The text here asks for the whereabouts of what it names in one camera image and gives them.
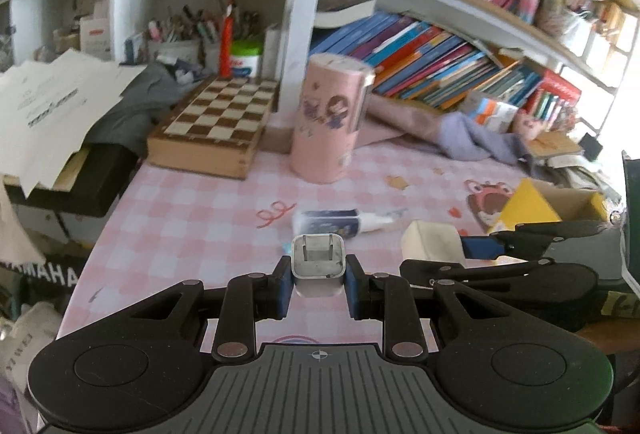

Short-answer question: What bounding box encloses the white printed sack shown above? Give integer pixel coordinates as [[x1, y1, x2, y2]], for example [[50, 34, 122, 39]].
[[0, 301, 64, 397]]

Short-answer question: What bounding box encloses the pink pig toy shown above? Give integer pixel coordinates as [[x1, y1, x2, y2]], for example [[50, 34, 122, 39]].
[[510, 111, 544, 146]]

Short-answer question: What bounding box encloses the green lid jar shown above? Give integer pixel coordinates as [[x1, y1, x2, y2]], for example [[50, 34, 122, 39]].
[[230, 39, 265, 78]]

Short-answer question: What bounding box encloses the black bag with white lettering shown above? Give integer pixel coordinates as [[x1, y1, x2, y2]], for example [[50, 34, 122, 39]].
[[0, 253, 84, 316]]

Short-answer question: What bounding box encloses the stack of white papers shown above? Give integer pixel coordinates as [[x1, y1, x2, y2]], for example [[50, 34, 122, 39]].
[[0, 49, 149, 196]]

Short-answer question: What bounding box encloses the wooden chess board box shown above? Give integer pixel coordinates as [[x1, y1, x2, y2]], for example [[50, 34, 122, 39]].
[[146, 75, 280, 180]]

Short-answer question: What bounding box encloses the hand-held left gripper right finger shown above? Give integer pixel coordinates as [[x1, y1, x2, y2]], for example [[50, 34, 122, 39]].
[[345, 254, 501, 361]]

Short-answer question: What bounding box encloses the white box with red label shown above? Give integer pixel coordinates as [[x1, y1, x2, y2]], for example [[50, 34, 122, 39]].
[[80, 0, 112, 61]]

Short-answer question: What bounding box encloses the orange and white box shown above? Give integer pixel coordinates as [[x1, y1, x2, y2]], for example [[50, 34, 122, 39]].
[[460, 91, 521, 133]]

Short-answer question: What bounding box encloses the cream rectangular block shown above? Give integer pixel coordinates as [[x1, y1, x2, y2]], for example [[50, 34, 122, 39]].
[[401, 220, 465, 261]]

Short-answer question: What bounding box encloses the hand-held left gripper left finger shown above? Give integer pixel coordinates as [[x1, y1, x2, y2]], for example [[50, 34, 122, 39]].
[[131, 255, 294, 361]]

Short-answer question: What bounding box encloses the black box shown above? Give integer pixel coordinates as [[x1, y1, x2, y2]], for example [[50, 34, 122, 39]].
[[5, 143, 139, 218]]

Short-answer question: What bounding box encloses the pink cylinder container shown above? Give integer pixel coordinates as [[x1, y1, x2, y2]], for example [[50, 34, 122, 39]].
[[290, 54, 376, 185]]

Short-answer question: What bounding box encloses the glue bottle with blue label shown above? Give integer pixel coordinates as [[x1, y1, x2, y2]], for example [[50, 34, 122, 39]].
[[292, 208, 401, 238]]

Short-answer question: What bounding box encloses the dark grey cloth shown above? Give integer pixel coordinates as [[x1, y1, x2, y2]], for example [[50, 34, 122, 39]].
[[82, 61, 212, 158]]

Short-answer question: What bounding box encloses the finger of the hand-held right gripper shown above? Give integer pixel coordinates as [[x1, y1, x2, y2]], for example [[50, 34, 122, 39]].
[[399, 258, 552, 290], [461, 220, 609, 261]]

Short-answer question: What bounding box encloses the pile of papers and booklets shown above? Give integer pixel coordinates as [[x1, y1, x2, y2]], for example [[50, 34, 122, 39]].
[[525, 131, 626, 202]]

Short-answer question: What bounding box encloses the person's right forearm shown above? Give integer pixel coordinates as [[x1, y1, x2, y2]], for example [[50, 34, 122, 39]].
[[580, 314, 640, 415]]

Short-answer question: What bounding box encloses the pen holder with pens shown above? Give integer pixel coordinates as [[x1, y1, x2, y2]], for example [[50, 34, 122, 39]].
[[127, 0, 264, 66]]

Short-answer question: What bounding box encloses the purple cloth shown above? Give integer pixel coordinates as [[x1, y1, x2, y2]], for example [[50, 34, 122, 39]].
[[364, 96, 540, 166]]

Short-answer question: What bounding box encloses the yellow cardboard box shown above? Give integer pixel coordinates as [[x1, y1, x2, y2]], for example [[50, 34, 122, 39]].
[[487, 178, 614, 235]]

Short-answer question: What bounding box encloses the red bottle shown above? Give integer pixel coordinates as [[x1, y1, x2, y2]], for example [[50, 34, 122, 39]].
[[218, 0, 236, 78]]

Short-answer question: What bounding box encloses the white USB charger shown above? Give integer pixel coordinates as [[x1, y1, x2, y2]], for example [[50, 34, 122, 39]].
[[291, 234, 347, 298]]

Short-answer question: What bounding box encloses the thick book with dark cover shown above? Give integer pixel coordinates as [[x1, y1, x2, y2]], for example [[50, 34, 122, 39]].
[[314, 0, 377, 28]]

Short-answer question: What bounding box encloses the pink checked tablecloth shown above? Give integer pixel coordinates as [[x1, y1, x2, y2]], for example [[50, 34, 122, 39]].
[[37, 139, 613, 430]]

